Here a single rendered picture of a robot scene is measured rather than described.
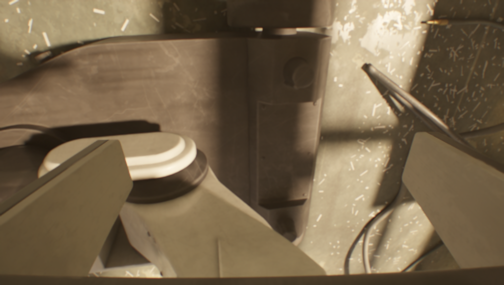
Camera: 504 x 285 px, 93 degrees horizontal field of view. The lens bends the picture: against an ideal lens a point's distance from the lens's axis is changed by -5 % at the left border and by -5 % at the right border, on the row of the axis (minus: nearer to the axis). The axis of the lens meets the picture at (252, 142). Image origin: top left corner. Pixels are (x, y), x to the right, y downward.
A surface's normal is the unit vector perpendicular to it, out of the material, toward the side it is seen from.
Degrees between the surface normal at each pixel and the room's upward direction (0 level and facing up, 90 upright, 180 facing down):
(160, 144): 90
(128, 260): 90
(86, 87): 0
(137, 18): 0
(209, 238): 90
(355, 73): 0
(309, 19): 12
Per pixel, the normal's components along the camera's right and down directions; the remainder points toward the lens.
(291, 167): 0.18, 0.47
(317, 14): 0.47, 0.44
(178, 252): -0.01, -0.88
